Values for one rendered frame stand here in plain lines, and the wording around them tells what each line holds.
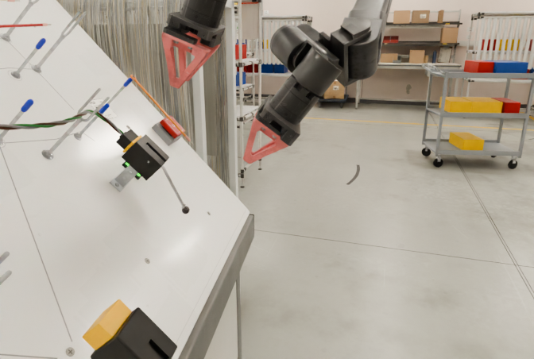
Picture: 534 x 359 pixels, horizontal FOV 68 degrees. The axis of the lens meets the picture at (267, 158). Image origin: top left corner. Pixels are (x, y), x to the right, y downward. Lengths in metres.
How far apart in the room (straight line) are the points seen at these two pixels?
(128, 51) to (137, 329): 1.19
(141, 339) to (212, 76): 1.43
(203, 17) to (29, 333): 0.43
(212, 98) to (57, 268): 1.31
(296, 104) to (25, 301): 0.41
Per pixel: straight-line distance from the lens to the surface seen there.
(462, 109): 4.53
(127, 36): 1.54
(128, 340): 0.44
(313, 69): 0.58
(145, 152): 0.67
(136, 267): 0.64
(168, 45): 0.59
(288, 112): 0.59
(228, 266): 0.81
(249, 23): 3.98
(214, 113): 1.79
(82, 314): 0.56
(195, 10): 0.59
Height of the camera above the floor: 1.29
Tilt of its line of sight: 17 degrees down
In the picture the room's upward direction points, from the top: straight up
